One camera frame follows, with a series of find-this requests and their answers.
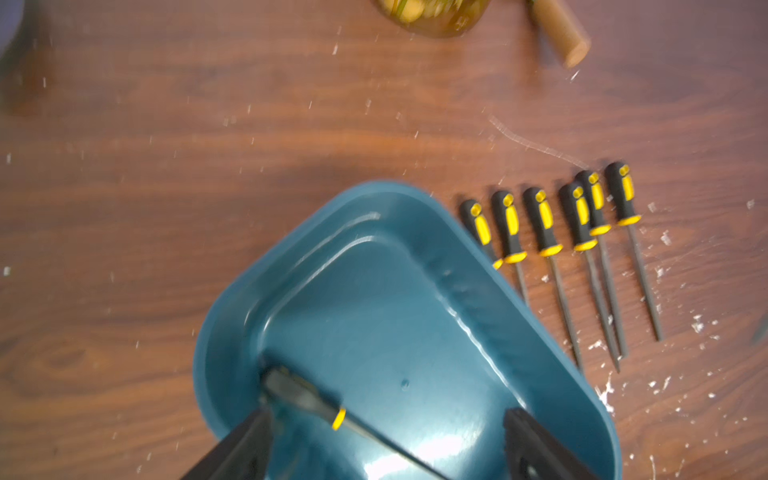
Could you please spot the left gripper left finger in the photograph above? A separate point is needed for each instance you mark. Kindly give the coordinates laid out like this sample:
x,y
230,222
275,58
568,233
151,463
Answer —
x,y
243,454

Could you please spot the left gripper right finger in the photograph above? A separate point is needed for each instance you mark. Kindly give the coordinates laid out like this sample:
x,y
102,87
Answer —
x,y
532,452

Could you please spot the teal plastic storage box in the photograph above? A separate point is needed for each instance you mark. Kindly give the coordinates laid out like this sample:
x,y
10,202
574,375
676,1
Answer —
x,y
387,306

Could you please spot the potted plant in glass vase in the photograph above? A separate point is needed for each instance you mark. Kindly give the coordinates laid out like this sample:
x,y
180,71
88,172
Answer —
x,y
434,18

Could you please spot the green spatula wooden handle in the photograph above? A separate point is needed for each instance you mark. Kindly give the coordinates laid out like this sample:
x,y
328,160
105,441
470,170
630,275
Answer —
x,y
565,32

